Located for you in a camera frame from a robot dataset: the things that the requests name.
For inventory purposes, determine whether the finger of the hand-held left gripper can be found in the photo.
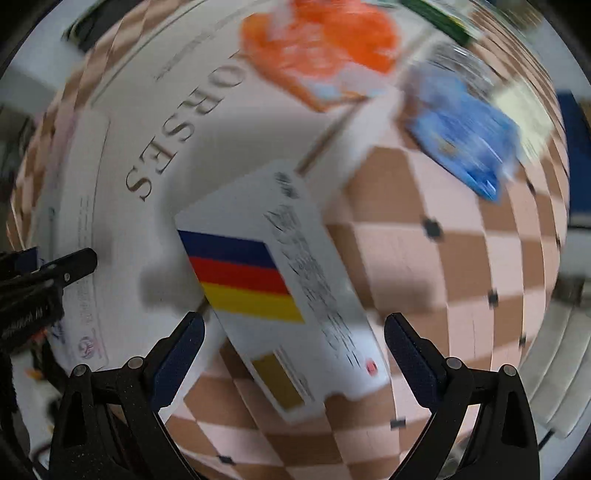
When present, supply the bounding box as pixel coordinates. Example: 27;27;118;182
28;248;99;296

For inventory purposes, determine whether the white striped carton box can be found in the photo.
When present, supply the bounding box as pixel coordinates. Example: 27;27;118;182
174;159;392;425

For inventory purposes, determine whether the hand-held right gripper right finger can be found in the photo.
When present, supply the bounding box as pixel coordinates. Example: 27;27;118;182
384;312;541;480

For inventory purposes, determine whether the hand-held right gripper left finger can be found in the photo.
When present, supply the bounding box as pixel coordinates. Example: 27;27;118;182
48;311;206;480

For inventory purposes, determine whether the blue snack bag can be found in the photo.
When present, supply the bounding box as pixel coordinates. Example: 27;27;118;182
401;62;522;203

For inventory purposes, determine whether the orange snack bag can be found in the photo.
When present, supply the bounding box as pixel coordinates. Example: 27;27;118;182
240;0;400;112

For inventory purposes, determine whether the checkered tablecloth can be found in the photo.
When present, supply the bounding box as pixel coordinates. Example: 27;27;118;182
7;0;571;480

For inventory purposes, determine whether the large white lettered box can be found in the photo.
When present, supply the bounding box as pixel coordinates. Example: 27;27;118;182
44;0;430;384

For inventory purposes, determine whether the white ribbed sofa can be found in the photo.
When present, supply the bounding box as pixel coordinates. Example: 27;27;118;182
522;277;591;439

